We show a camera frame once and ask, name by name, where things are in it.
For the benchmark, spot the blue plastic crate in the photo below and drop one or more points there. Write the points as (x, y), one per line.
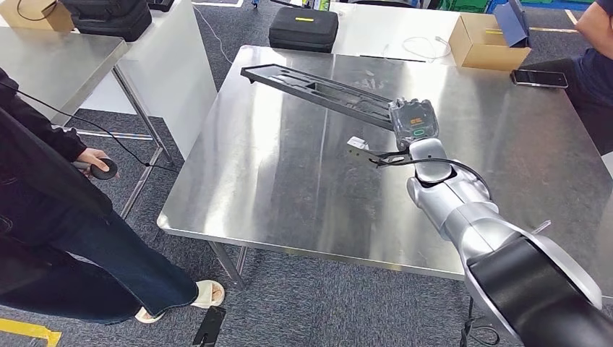
(555, 4)

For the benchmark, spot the small green white box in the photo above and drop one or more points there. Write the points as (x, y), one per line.
(322, 5)

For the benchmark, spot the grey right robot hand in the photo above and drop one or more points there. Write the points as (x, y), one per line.
(416, 122)

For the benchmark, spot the black smartphone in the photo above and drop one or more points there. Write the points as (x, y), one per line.
(538, 79)

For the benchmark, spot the small clear plastic piece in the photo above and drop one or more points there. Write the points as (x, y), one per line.
(542, 227)

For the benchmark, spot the black case with yellow label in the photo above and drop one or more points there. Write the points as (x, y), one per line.
(301, 33)

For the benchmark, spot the blue folder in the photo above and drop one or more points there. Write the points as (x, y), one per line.
(512, 24)

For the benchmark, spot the person's hand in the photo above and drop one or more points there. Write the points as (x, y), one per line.
(93, 157)

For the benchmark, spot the stainless steel workbench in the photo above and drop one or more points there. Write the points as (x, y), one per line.
(287, 182)

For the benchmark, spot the long black plastic part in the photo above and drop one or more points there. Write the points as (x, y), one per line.
(297, 84)

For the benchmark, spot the black round controller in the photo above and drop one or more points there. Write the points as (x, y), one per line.
(106, 171)

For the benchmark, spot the open cardboard box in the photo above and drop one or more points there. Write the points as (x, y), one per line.
(488, 55)

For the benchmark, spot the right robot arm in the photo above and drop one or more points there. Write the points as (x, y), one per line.
(479, 215)

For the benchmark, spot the small black case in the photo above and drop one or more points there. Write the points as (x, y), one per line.
(160, 5)

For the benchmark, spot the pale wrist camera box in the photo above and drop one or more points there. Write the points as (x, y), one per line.
(357, 142)

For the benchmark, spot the white panel table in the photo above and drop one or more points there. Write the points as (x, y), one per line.
(172, 76)

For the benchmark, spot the person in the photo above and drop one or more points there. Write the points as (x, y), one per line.
(38, 201)
(594, 72)

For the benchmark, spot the green plastic crate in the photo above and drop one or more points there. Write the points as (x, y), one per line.
(462, 5)

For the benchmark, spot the large black bag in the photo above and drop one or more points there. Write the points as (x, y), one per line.
(107, 21)

